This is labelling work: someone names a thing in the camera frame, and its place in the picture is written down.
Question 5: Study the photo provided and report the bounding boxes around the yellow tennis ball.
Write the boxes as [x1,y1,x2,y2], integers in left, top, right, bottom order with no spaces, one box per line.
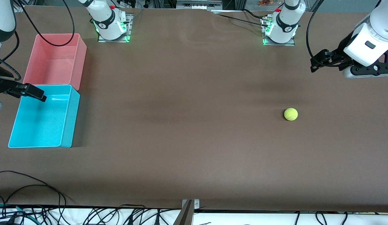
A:
[284,108,298,121]

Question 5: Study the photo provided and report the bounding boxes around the blue plastic bin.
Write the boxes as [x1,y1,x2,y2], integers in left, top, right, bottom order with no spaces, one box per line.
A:
[8,84,81,148]

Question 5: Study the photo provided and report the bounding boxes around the pink plastic bin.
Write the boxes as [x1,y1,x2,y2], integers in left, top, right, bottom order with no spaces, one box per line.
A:
[23,33,87,91]

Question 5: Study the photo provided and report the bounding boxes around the grey metal rack unit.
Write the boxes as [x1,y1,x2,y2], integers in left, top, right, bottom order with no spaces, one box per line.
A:
[176,0,222,10]

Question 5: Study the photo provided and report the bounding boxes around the grey metal bar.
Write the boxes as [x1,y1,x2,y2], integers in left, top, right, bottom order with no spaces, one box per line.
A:
[173,200,195,225]

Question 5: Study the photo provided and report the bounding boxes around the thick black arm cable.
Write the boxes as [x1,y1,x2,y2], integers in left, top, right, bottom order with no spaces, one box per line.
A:
[306,0,326,68]
[13,0,75,47]

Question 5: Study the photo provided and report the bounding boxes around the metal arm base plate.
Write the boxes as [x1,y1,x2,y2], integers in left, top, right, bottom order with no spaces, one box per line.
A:
[97,12,132,43]
[262,16,295,47]

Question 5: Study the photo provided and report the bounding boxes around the black looping cable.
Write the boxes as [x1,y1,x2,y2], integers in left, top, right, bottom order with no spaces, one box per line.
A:
[3,184,67,218]
[0,170,68,218]

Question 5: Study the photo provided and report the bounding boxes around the black cable to base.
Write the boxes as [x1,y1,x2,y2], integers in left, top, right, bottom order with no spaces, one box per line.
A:
[217,14,266,28]

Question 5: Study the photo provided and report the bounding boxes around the teal cable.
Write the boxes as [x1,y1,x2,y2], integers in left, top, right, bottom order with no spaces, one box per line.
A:
[0,204,36,224]

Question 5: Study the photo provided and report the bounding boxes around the small metal bracket plate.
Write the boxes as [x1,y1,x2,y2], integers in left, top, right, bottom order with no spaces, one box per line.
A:
[181,199,200,210]

